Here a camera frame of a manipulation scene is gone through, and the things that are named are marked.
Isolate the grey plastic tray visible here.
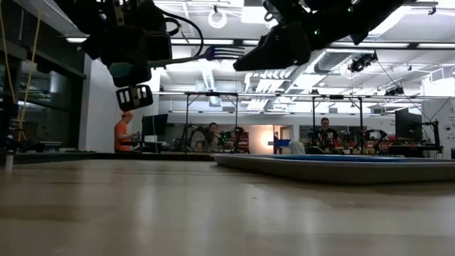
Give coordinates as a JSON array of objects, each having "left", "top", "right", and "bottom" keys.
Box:
[{"left": 212, "top": 153, "right": 455, "bottom": 185}]

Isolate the black metal frame stand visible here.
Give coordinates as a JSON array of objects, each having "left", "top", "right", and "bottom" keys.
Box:
[
  {"left": 184, "top": 91, "right": 239, "bottom": 154},
  {"left": 311, "top": 94, "right": 364, "bottom": 154}
]

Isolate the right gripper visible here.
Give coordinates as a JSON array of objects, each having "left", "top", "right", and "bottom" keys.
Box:
[{"left": 232, "top": 0, "right": 360, "bottom": 72}]

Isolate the yellow cable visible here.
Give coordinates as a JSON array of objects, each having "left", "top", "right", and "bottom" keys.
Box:
[{"left": 0, "top": 0, "right": 42, "bottom": 143}]

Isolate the black computer monitor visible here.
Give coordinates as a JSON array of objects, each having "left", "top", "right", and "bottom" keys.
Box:
[
  {"left": 141, "top": 113, "right": 168, "bottom": 137},
  {"left": 395, "top": 107, "right": 423, "bottom": 142}
]

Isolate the black ceiling spot light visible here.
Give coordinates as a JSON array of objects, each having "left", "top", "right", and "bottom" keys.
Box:
[{"left": 348, "top": 52, "right": 379, "bottom": 74}]

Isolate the white ring lamp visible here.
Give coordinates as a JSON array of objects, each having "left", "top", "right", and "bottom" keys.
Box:
[{"left": 208, "top": 10, "right": 228, "bottom": 29}]

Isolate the blue round plate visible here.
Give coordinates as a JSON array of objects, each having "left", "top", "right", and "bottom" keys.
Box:
[{"left": 269, "top": 154, "right": 410, "bottom": 164}]

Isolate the blue bin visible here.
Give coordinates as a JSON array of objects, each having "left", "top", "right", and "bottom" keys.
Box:
[{"left": 273, "top": 138, "right": 292, "bottom": 154}]

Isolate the cluttered workbench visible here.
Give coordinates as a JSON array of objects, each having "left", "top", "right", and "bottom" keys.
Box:
[{"left": 365, "top": 134, "right": 445, "bottom": 157}]

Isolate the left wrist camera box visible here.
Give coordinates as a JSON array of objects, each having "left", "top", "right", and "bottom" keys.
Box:
[{"left": 146, "top": 31, "right": 173, "bottom": 62}]

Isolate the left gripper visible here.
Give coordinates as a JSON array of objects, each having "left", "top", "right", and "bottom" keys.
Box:
[{"left": 90, "top": 0, "right": 171, "bottom": 112}]

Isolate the black aluminium rig frame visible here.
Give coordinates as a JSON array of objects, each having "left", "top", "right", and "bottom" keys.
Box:
[{"left": 0, "top": 46, "right": 216, "bottom": 171}]

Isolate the person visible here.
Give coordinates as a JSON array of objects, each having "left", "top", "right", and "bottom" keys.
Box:
[
  {"left": 113, "top": 110, "right": 139, "bottom": 153},
  {"left": 193, "top": 122, "right": 223, "bottom": 152},
  {"left": 312, "top": 117, "right": 341, "bottom": 150}
]

